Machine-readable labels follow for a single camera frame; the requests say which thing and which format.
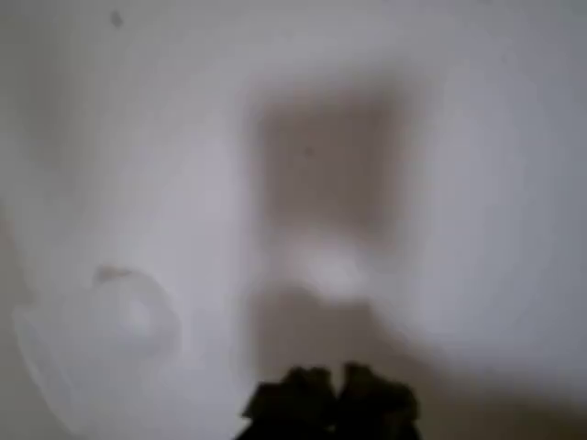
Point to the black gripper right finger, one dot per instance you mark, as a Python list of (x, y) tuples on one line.
[(376, 403)]

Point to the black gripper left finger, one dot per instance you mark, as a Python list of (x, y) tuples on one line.
[(293, 403)]

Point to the small translucent plastic cup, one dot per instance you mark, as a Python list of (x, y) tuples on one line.
[(105, 330)]

